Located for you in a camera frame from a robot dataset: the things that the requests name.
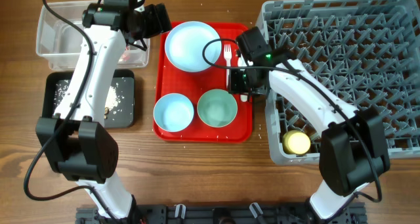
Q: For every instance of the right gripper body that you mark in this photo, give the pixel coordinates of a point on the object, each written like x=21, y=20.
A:
x=241, y=81

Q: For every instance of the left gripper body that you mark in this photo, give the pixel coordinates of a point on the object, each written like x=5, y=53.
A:
x=151, y=22

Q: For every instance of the green bowl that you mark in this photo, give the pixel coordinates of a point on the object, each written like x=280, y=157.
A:
x=217, y=108

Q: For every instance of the red snack wrapper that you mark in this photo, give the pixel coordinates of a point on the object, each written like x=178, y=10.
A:
x=125, y=57

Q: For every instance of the light blue bowl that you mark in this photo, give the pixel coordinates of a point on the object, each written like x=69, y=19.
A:
x=173, y=112

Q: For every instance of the yellow plastic cup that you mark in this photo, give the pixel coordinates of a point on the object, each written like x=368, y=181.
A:
x=296, y=142

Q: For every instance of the food scraps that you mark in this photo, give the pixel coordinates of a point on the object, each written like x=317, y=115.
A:
x=112, y=100

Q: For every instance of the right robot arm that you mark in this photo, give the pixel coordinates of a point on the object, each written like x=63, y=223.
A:
x=353, y=152

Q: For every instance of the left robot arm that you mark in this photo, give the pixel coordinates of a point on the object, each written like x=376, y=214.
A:
x=74, y=139

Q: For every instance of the black waste tray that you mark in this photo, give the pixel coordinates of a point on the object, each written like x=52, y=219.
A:
x=120, y=117

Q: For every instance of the grey dishwasher rack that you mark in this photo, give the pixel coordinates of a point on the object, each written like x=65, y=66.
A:
x=364, y=51

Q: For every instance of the white plastic spoon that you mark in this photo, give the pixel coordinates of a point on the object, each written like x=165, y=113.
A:
x=241, y=63

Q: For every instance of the white plastic fork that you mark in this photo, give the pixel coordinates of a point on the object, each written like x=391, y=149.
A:
x=228, y=57

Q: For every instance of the light blue plate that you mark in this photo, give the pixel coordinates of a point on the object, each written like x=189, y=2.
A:
x=185, y=43

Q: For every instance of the red serving tray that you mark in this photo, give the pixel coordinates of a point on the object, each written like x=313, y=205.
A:
x=193, y=85

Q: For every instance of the clear plastic bin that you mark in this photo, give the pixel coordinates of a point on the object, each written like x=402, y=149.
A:
x=60, y=43

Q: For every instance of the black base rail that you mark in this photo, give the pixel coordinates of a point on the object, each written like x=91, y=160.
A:
x=254, y=213

